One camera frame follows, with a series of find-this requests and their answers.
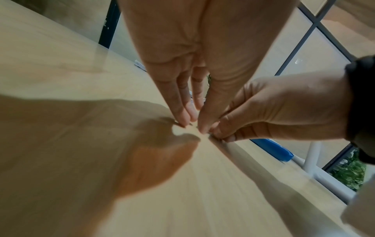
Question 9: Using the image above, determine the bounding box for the person's right hand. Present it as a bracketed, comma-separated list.
[208, 69, 354, 143]

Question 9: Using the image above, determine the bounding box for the person's left hand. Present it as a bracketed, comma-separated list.
[117, 0, 301, 135]

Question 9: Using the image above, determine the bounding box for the blue stapler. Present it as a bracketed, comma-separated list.
[250, 138, 295, 163]

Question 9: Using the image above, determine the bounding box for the stack of printed papers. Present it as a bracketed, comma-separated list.
[134, 59, 147, 73]

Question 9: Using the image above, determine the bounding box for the round wooden table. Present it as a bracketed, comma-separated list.
[0, 0, 361, 237]

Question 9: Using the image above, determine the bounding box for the white metal chair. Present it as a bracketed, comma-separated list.
[291, 141, 357, 205]

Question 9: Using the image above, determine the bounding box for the black right wristband with markers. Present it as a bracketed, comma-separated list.
[345, 55, 375, 165]

